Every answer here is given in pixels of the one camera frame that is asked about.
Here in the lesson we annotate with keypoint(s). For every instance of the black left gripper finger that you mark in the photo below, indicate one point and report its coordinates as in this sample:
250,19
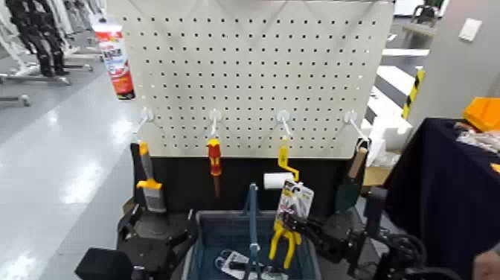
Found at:
129,224
181,240

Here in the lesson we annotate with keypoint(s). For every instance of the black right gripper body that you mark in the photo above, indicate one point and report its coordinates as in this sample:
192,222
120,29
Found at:
336,236

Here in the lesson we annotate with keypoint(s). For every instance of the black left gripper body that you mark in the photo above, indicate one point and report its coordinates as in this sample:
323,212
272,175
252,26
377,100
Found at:
152,254

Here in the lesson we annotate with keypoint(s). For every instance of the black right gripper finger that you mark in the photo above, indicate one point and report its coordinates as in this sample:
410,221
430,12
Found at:
315,228
295,226

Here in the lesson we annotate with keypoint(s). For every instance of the yellow pliers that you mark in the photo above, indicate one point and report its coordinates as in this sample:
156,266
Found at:
297,199

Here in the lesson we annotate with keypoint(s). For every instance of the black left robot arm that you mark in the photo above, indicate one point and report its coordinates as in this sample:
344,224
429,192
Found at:
103,266

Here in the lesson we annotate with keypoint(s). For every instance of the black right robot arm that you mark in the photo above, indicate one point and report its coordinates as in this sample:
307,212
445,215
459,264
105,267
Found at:
390,242

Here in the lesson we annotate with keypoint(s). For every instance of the blue grey plastic crate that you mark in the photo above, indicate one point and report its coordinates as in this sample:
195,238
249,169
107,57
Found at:
226,234

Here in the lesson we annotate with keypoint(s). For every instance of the yellow paint roller white sleeve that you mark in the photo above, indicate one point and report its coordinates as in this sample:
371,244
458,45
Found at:
274,180

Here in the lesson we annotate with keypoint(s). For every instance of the black tool on white card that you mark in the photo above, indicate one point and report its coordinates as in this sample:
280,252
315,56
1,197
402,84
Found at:
234,260

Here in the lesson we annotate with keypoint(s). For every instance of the black base panel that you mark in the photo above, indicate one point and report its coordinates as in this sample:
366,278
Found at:
187,183

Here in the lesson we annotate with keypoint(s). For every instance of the brown cardboard box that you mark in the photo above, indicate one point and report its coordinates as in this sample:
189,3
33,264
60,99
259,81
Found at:
375,178

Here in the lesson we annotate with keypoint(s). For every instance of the red yellow screwdriver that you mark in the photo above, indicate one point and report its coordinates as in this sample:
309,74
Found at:
214,156

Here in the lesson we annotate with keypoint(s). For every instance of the white pegboard hook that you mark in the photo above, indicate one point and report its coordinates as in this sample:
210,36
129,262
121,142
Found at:
350,116
147,114
214,115
283,116

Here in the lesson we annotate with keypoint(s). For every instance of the table with black cloth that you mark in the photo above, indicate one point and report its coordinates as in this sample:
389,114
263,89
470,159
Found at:
449,187

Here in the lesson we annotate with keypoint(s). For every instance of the white foam block stack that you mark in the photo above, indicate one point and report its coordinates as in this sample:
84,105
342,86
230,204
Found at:
392,117

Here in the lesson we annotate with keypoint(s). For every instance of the white pegboard panel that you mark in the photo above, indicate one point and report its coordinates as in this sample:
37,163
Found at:
250,78

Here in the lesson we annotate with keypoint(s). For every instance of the blurred skin-coloured object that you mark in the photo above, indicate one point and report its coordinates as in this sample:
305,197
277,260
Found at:
487,266

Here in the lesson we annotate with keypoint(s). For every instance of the red white sealant tube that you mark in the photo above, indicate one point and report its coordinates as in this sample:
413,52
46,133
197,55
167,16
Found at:
116,62

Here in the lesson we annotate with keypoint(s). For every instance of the white wheeled stand base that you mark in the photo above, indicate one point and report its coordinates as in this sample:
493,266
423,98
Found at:
35,79

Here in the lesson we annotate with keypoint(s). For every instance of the small orange item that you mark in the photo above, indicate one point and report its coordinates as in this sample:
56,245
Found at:
496,168

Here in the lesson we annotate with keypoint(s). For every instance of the clear plastic bags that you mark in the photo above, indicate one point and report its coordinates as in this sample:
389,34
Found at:
480,138

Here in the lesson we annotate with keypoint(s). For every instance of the orange plastic bin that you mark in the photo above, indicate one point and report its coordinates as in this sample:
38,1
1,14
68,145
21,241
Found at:
484,113

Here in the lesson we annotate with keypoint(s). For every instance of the black humanoid robot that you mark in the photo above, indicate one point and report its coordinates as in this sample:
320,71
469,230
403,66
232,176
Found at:
39,35

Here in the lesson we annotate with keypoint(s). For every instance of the black chair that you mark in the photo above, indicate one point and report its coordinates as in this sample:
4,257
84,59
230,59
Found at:
425,13

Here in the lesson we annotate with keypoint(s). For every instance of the yellow black striped post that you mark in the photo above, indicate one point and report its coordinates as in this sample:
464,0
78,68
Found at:
414,90

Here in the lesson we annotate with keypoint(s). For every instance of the white wall plate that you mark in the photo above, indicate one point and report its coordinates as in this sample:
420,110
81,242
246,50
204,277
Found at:
470,29

